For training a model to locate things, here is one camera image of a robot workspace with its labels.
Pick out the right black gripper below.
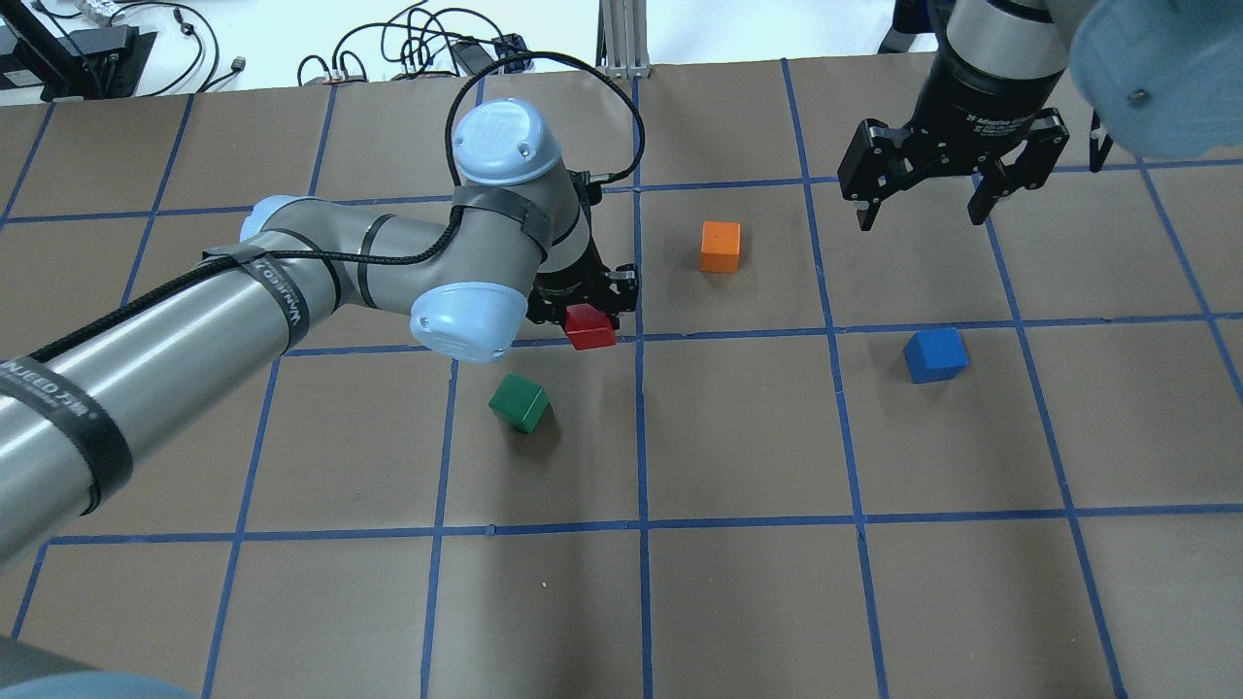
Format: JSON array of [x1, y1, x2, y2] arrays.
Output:
[[837, 93, 1070, 231]]

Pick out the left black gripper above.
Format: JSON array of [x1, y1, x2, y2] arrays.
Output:
[[527, 170, 640, 330]]

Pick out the red block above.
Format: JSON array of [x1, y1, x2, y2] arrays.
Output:
[[562, 303, 618, 352]]

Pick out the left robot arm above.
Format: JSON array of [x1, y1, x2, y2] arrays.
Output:
[[1, 98, 640, 568]]

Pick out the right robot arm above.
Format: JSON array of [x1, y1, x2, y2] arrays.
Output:
[[837, 1, 1242, 231]]

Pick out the green block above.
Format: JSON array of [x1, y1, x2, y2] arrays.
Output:
[[488, 373, 551, 434]]

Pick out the orange block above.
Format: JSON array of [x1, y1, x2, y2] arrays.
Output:
[[699, 220, 743, 274]]

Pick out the blue block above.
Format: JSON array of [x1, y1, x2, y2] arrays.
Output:
[[902, 327, 971, 384]]

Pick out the aluminium frame post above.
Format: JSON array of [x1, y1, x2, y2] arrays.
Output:
[[595, 0, 653, 80]]

